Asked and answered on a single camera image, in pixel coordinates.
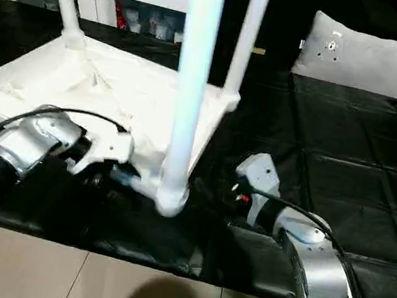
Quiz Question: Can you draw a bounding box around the white plastic table top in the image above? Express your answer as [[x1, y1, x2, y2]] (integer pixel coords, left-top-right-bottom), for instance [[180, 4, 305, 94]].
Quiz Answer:
[[0, 21, 247, 226]]

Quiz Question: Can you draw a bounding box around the black work mat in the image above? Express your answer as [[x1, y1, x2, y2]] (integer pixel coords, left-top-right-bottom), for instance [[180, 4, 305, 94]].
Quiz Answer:
[[0, 0, 397, 298]]

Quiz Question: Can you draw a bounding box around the black furniture with gold label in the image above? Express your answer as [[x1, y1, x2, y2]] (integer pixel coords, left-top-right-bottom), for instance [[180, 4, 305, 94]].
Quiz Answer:
[[210, 0, 397, 102]]

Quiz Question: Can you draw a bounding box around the grey cushion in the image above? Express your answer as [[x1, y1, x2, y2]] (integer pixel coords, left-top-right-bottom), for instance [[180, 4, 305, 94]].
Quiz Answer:
[[288, 6, 397, 99]]

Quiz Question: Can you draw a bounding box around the black left wrist camera cable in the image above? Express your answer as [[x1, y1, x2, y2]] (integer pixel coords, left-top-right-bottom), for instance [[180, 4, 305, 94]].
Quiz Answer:
[[0, 96, 132, 180]]

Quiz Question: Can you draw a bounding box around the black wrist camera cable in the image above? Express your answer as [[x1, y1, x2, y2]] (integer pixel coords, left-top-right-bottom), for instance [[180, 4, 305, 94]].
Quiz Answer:
[[231, 187, 397, 298], [0, 96, 132, 180]]

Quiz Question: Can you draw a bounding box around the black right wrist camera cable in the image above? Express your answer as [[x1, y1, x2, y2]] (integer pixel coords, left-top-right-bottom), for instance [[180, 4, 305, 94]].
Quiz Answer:
[[231, 187, 397, 298]]

